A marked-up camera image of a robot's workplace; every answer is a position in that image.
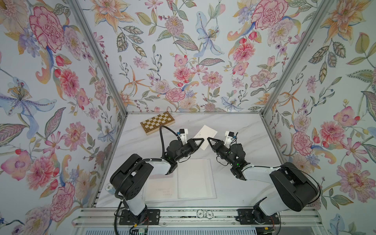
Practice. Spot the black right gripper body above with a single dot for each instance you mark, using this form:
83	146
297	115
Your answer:
225	153

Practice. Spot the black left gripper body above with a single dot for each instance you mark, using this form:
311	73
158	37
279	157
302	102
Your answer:
184	151

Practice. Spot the white photo album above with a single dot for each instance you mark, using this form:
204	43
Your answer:
191	180

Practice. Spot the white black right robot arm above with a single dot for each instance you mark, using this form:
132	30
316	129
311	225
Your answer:
292	189

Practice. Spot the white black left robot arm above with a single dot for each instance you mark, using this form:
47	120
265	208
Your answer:
129	179

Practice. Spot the wooden folding chess board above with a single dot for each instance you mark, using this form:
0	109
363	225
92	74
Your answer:
154	123

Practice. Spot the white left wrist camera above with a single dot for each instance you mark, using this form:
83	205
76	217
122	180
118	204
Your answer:
183	135

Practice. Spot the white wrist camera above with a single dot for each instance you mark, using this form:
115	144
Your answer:
230	138
183	135

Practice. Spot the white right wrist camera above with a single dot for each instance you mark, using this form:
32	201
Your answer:
230	138

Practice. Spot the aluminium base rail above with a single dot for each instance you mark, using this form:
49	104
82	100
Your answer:
198	221

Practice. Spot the aluminium corner post right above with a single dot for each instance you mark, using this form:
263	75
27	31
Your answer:
302	46

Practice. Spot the aluminium corner post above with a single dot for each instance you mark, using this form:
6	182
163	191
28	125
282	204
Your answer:
88	34
302	46

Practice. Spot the aluminium corner post left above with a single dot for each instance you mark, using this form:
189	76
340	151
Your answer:
88	34

